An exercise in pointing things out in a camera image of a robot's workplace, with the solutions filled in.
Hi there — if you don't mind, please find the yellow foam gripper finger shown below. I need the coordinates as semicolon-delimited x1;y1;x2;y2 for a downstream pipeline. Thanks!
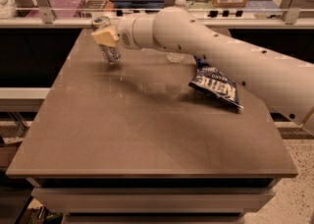
91;26;119;47

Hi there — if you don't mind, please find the silver redbull can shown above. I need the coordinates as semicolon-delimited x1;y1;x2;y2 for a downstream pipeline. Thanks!
92;16;121;64

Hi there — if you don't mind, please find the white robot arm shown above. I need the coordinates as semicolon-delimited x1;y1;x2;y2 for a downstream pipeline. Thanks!
92;7;314;135

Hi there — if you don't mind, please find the purple plastic crate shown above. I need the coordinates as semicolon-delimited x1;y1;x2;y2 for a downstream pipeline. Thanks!
26;0;88;19

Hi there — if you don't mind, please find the clear plastic water bottle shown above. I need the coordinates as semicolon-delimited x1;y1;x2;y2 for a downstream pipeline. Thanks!
167;0;186;64

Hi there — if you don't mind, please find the blue kettle chips bag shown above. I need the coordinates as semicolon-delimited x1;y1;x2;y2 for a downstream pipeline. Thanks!
188;57;243;108

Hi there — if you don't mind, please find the left metal railing bracket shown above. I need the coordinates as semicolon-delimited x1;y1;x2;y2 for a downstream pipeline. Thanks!
27;0;56;24

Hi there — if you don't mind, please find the right metal railing bracket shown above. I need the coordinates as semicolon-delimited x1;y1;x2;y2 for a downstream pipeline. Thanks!
280;0;304;25

